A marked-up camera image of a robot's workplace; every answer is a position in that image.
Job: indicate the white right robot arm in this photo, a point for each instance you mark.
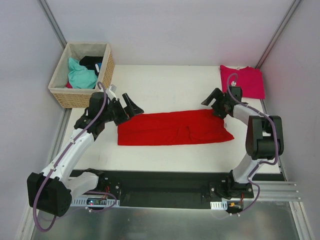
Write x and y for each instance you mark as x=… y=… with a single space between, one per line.
x=264 y=141

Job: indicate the left slotted cable duct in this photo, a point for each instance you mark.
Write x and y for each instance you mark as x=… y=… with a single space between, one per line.
x=95 y=202

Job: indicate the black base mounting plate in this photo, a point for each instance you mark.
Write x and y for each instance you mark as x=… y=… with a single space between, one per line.
x=173 y=190

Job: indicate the slotted cable duct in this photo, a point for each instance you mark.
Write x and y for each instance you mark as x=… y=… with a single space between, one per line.
x=219 y=205
x=95 y=202

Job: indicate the right aluminium corner post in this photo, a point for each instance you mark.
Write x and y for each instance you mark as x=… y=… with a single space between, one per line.
x=295 y=4

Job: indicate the black printed t shirt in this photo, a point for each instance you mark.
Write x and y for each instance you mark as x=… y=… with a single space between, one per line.
x=92 y=63

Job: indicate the aluminium frame rail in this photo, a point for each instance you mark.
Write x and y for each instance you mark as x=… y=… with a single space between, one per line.
x=279 y=191

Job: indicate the left aluminium corner post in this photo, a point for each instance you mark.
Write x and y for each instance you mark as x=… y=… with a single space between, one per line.
x=53 y=22

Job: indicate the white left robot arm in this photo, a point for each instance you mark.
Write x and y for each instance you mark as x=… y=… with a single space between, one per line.
x=51 y=190

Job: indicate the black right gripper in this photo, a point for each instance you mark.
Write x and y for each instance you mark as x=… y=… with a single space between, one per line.
x=219 y=104

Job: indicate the wicker laundry basket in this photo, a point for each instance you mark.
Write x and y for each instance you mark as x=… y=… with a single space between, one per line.
x=79 y=98

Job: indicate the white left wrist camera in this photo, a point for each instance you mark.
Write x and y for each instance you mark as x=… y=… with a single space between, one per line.
x=111 y=92

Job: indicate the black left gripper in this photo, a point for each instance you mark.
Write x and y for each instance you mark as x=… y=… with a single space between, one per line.
x=122 y=113

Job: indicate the teal t shirt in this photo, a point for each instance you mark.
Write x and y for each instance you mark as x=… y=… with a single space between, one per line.
x=79 y=77

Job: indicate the red t shirt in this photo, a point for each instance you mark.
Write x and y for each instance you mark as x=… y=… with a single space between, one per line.
x=191 y=127

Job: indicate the right slotted cable duct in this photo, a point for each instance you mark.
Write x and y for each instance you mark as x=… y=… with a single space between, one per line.
x=219 y=205

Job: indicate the magenta t shirt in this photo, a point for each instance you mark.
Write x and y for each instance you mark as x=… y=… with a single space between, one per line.
x=249 y=79

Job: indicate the aluminium corner post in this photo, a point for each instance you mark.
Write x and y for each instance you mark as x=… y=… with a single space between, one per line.
x=295 y=4
x=53 y=22

